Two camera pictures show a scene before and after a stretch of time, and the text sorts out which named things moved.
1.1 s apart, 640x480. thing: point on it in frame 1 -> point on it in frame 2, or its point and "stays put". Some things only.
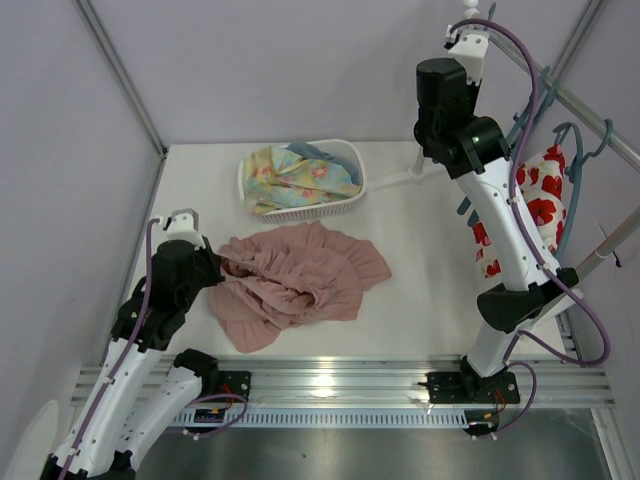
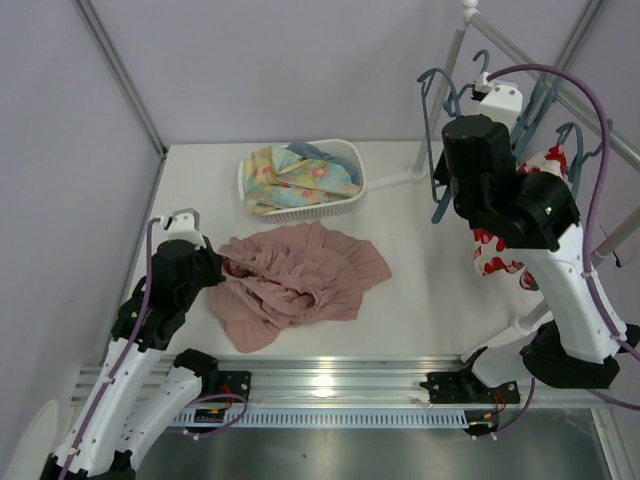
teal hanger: [491, 12] -> [453, 107]
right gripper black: [439, 80] -> [445, 171]
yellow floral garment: [271, 180] stays put
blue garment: [308, 151] stays put
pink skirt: [291, 275] stays put
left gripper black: [208, 270] stays put
